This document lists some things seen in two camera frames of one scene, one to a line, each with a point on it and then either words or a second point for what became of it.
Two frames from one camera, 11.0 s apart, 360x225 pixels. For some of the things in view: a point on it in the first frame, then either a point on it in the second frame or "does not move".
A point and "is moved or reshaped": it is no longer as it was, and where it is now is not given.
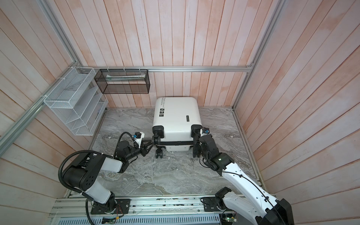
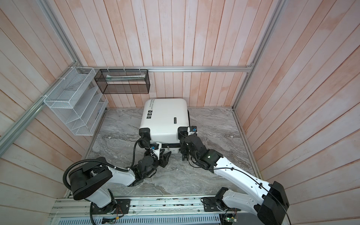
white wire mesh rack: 78,101 does not move
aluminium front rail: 73,207 does not move
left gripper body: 143,150 → 162,161
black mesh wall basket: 123,81 does not move
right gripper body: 198,149 → 184,148
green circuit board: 231,219 does not move
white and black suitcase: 175,121 is moved or reshaped
